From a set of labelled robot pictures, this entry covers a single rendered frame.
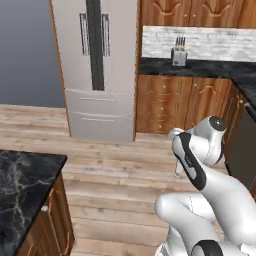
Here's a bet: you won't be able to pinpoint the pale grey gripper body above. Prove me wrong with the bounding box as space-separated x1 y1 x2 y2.
174 160 184 177

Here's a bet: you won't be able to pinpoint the dark grey dishwasher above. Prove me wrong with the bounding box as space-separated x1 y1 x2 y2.
222 98 256 200

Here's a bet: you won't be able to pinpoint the wooden base cupboards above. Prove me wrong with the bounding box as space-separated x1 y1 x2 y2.
135 74 242 145

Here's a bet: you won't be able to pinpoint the silver fridge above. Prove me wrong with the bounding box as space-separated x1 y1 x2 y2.
49 0 140 144

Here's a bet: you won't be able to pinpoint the grey knife block with knives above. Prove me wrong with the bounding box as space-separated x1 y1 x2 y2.
170 36 188 67

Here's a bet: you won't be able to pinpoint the wooden wall cupboards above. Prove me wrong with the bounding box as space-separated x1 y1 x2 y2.
139 0 256 30

